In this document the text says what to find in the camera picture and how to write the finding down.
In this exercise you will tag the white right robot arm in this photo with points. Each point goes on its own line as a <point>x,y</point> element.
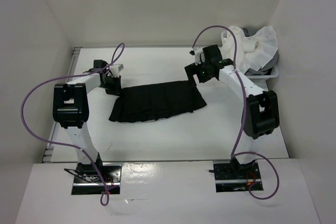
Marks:
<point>260,108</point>

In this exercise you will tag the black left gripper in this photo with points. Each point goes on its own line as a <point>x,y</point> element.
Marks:
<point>116,91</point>

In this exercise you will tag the white crumpled cloth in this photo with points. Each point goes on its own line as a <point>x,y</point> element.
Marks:
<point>233,47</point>

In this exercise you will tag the black pleated skirt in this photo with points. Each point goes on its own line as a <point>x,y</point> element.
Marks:
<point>152,102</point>

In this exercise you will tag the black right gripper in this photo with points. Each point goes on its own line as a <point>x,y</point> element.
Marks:
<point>192,69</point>

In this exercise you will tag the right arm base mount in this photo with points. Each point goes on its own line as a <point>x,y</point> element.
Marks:
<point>230,176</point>

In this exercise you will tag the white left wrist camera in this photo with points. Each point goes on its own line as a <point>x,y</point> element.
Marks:
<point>114,70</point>

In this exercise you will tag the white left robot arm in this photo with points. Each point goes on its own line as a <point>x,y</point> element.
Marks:
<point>71,110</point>

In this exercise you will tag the white plastic laundry basket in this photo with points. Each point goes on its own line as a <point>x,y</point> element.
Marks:
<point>262,75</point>

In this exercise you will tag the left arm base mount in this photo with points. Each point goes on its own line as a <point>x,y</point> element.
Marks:
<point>87,181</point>

